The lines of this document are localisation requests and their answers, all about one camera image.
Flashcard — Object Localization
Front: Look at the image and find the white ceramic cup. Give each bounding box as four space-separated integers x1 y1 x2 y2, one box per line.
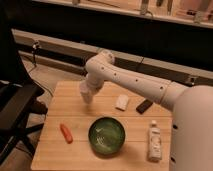
79 81 93 104

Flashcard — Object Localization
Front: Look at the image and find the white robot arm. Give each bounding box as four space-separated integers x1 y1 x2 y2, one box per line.
86 50 213 171

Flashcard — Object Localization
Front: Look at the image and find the green ceramic bowl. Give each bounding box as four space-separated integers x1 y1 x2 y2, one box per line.
88 117 126 156

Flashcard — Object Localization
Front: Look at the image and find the white rectangular block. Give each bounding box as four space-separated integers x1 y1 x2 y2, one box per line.
115 94 129 111

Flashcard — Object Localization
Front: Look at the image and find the orange carrot toy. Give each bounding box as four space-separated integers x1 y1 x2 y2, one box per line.
60 124 73 144

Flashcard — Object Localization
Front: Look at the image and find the black rectangular block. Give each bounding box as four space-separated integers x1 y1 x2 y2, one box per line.
136 100 152 114

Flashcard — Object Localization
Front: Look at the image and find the wooden table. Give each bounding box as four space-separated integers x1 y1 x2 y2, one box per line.
30 80 174 171

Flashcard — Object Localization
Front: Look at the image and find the black office chair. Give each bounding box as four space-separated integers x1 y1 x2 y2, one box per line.
0 82 48 165

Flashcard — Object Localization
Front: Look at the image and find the white squeeze bottle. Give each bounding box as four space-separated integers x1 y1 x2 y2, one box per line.
148 120 162 162

